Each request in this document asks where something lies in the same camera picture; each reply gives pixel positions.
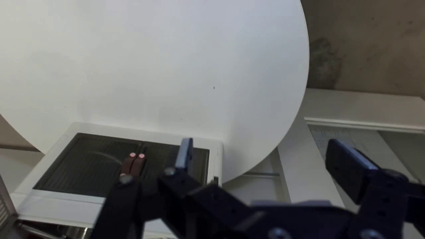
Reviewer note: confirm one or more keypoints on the white three compartment cabinet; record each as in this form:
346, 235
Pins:
58, 207

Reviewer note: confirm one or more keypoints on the dark translucent cabinet door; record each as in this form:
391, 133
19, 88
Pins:
157, 154
80, 164

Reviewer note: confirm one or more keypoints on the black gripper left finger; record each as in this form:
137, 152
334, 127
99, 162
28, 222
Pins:
184, 154

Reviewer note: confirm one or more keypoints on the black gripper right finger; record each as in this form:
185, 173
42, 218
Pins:
350, 170

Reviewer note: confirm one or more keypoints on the white glass panel door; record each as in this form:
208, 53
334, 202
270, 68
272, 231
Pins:
354, 108

